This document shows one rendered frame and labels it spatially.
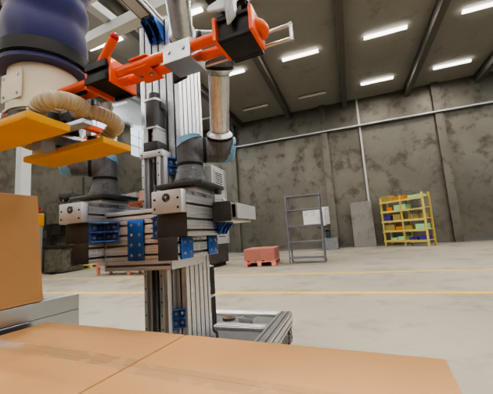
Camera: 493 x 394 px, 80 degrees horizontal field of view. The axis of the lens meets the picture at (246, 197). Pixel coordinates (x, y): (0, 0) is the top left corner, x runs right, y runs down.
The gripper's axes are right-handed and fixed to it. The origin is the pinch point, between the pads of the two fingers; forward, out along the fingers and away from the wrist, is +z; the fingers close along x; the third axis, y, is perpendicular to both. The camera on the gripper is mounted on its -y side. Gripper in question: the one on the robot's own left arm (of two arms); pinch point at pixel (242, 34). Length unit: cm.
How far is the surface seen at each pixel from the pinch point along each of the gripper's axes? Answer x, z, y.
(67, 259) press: -631, 91, 920
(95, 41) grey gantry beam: -171, -186, 245
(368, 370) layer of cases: -8, 66, -17
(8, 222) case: -12, 31, 98
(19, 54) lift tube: 10, -7, 55
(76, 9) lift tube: -1, -25, 50
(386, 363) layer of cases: -12, 66, -20
